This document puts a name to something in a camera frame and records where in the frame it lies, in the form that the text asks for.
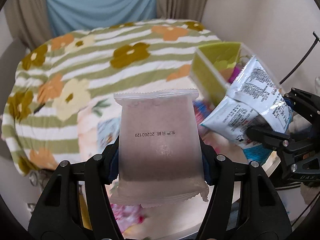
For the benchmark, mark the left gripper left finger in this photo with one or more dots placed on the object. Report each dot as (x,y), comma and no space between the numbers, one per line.
(98,174)

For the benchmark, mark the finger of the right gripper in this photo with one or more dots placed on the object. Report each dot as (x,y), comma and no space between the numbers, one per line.
(303,103)
(269,139)

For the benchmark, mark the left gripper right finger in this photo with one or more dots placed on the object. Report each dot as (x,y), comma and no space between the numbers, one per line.
(221,172)

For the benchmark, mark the white blue snack bag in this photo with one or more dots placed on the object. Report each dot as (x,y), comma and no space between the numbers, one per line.
(231,119)

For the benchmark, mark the translucent pink snack pack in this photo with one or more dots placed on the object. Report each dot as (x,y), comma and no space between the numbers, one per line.
(160,159)

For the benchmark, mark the white printed snack bag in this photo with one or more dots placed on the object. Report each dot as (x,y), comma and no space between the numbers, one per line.
(254,87)

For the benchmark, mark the purple chips bag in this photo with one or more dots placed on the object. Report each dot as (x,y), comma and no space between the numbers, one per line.
(236,71)

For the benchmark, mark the green striped floral blanket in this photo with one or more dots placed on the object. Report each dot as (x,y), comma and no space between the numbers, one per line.
(61,103)

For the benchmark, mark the green cardboard box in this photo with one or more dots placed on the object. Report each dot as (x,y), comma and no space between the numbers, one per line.
(213,65)

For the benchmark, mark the blue curtain cloth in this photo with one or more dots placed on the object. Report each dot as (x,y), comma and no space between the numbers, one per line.
(69,15)

